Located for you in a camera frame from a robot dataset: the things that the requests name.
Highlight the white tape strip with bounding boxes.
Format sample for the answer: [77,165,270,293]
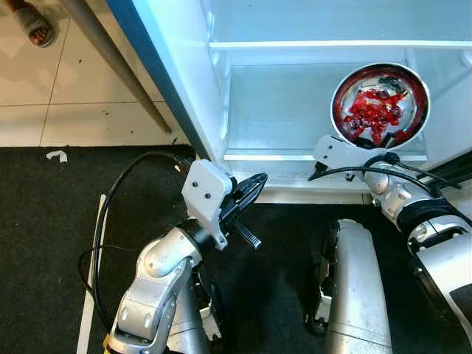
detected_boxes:
[76,194,108,354]

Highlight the glass fridge shelf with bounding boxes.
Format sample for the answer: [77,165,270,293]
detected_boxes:
[209,40,472,51]
[223,63,458,162]

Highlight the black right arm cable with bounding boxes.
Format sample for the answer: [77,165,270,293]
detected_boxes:
[308,151,472,194]

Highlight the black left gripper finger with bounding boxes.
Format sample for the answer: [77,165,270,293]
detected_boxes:
[235,174,268,204]
[240,188,265,221]

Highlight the light wooden dining table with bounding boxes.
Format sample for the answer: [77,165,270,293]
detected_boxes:
[59,0,172,135]

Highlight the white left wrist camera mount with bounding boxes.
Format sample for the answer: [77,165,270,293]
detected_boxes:
[181,159,238,251]

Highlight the large black floor mat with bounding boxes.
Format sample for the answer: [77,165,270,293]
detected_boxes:
[0,146,472,354]

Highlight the fridge body with white interior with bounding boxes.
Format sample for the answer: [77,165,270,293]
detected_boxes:
[105,0,472,205]

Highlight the metal bowl with red food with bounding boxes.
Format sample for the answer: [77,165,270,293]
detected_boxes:
[330,63,431,150]

